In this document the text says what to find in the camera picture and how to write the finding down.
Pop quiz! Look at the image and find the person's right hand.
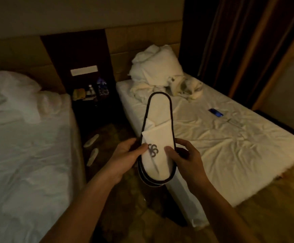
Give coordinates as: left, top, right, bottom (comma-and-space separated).
164, 138, 211, 192

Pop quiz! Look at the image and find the person's left hand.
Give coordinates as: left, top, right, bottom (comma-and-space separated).
105, 138, 149, 185

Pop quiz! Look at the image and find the white slipper with black trim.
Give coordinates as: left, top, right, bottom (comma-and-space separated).
138, 92, 177, 184
138, 160, 177, 188

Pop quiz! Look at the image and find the person's right forearm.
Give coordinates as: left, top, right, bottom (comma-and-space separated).
194, 179, 261, 243

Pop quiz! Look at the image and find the person's left forearm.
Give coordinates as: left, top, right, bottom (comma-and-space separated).
39, 169, 123, 243

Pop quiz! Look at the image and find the plain white slipper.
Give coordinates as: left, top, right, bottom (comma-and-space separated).
83, 134, 100, 148
86, 148, 99, 167

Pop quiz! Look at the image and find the dark wooden nightstand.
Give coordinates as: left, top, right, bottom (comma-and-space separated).
71, 93, 123, 132

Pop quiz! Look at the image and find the blue mobile phone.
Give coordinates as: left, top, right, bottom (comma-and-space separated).
208, 108, 224, 118

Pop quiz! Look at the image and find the crumpled white towel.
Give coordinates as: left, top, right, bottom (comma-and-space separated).
130, 81, 168, 102

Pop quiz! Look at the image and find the bed with smooth white sheet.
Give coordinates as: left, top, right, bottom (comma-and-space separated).
116, 73, 294, 228

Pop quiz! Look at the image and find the crumpled white printed cloth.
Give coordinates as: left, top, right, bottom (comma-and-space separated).
168, 75, 204, 100

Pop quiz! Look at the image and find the blue water bottle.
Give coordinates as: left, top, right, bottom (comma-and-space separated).
97, 78, 109, 97

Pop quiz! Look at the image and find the yellow packet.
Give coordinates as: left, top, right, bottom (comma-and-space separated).
73, 88, 86, 101

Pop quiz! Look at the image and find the tan padded headboard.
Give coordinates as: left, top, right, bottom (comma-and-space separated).
0, 21, 183, 94

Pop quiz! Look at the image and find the bed with rumpled white duvet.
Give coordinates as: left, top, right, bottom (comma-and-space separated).
0, 71, 87, 243

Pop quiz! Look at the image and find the brown striped curtain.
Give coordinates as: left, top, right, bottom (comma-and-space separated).
179, 0, 294, 110

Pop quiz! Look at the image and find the flat white pillow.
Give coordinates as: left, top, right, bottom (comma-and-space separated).
0, 71, 43, 99

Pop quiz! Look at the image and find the white switch plate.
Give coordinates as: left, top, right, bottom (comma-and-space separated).
70, 65, 99, 77

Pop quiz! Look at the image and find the dark wooden wall panel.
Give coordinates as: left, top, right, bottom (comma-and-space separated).
40, 29, 116, 96

